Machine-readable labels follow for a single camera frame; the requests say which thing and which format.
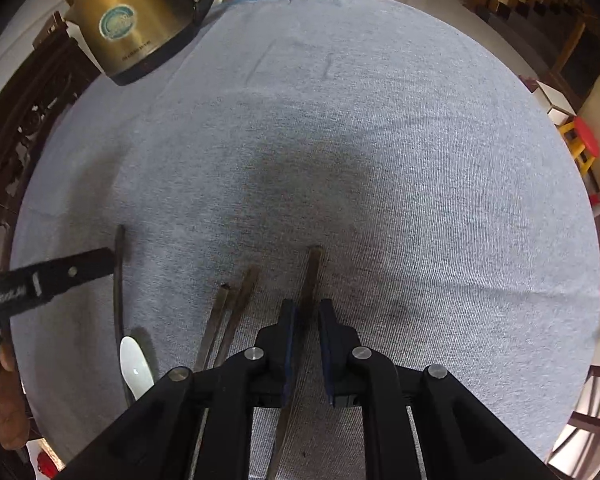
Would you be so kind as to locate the wooden staircase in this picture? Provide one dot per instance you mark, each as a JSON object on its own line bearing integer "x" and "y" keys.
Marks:
{"x": 570, "y": 45}

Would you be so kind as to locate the carved wooden sideboard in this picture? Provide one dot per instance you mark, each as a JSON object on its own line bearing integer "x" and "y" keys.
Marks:
{"x": 30, "y": 110}

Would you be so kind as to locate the person's left hand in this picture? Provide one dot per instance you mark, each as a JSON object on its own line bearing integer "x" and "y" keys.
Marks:
{"x": 9, "y": 410}

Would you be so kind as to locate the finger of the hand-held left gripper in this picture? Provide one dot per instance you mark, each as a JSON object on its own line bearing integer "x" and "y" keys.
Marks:
{"x": 75, "y": 272}

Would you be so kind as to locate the red round stool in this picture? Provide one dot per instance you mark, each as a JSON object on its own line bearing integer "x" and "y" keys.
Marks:
{"x": 586, "y": 135}

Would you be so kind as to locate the grey tablecloth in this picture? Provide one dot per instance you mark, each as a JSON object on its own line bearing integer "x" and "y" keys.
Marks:
{"x": 380, "y": 160}

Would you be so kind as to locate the dark wooden chair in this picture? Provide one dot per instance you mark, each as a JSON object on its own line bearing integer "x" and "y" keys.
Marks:
{"x": 587, "y": 422}

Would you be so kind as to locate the brass electric kettle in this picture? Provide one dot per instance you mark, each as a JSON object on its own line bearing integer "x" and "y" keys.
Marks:
{"x": 130, "y": 20}

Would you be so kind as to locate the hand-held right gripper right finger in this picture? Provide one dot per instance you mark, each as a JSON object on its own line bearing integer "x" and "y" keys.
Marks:
{"x": 328, "y": 350}

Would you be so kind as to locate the red round object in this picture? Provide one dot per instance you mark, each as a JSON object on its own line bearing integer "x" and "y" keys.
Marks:
{"x": 49, "y": 464}

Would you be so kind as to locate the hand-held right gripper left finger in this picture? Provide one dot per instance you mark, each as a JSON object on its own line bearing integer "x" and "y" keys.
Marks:
{"x": 287, "y": 340}

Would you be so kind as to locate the dark wooden chopstick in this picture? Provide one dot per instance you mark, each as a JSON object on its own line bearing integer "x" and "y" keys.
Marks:
{"x": 120, "y": 280}
{"x": 242, "y": 295}
{"x": 217, "y": 315}
{"x": 310, "y": 280}

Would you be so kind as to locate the small white stool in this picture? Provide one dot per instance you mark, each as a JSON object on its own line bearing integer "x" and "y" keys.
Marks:
{"x": 555, "y": 97}

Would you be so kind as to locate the blue table cover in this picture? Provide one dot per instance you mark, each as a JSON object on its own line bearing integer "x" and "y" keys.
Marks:
{"x": 250, "y": 0}

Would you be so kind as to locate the white ceramic spoon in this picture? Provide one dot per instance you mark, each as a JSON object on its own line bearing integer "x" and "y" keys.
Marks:
{"x": 135, "y": 365}

